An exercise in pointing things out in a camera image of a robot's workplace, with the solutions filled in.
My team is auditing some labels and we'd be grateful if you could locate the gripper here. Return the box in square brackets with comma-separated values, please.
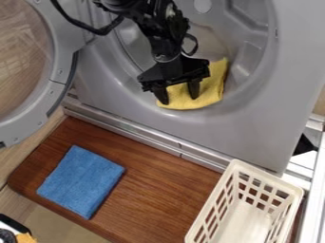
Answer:
[135, 53, 213, 106]

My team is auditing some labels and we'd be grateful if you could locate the yellow cloth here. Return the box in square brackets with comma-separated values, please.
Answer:
[156, 56, 230, 111]

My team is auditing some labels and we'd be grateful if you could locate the washing machine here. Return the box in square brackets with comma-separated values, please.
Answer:
[0, 0, 325, 176]

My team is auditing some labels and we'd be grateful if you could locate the blue cloth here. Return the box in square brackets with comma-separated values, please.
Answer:
[35, 144, 127, 221]

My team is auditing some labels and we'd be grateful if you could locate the white basket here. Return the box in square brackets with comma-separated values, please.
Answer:
[183, 159, 306, 243]

